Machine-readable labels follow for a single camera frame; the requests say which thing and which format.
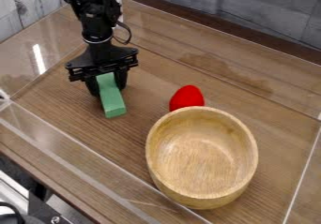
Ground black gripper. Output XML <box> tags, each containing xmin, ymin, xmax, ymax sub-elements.
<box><xmin>66</xmin><ymin>42</ymin><xmax>138</xmax><ymax>97</ymax></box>

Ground green rectangular block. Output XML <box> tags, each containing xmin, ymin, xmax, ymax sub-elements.
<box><xmin>97</xmin><ymin>73</ymin><xmax>127</xmax><ymax>118</ymax></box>

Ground light wooden bowl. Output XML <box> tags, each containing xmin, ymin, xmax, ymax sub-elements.
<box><xmin>146</xmin><ymin>107</ymin><xmax>258</xmax><ymax>210</ymax></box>

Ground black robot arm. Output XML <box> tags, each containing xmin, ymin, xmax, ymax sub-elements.
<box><xmin>65</xmin><ymin>0</ymin><xmax>139</xmax><ymax>97</ymax></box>

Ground red egg-shaped ball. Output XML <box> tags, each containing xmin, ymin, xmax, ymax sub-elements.
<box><xmin>170</xmin><ymin>85</ymin><xmax>205</xmax><ymax>112</ymax></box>

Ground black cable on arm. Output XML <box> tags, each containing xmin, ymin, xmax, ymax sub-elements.
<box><xmin>111</xmin><ymin>21</ymin><xmax>133</xmax><ymax>46</ymax></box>

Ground black metal mount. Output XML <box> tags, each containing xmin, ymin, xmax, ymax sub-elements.
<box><xmin>28</xmin><ymin>193</ymin><xmax>73</xmax><ymax>224</ymax></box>

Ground black cable lower left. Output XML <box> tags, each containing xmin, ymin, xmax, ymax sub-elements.
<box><xmin>0</xmin><ymin>201</ymin><xmax>26</xmax><ymax>224</ymax></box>

